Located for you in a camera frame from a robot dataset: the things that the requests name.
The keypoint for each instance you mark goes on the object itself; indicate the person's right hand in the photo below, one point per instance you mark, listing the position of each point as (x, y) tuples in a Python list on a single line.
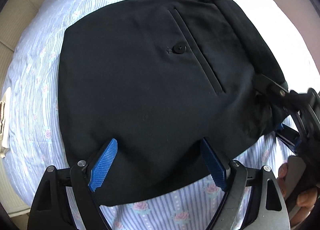
[(305, 201)]

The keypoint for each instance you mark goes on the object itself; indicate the folded cream white garment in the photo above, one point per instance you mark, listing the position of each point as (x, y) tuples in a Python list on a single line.
[(5, 122)]

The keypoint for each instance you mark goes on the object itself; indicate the black dress pants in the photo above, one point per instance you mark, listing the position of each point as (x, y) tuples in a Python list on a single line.
[(158, 76)]

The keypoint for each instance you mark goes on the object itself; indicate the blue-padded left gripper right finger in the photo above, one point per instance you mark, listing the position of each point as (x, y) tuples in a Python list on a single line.
[(217, 164)]

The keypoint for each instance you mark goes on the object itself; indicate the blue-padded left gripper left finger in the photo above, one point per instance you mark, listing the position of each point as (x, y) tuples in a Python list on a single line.
[(102, 165)]

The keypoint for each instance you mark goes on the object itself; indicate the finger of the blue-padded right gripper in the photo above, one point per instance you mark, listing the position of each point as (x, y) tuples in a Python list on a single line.
[(289, 137), (268, 87)]

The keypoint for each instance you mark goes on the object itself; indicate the blue floral striped bed sheet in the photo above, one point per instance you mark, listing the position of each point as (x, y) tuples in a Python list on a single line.
[(35, 139)]

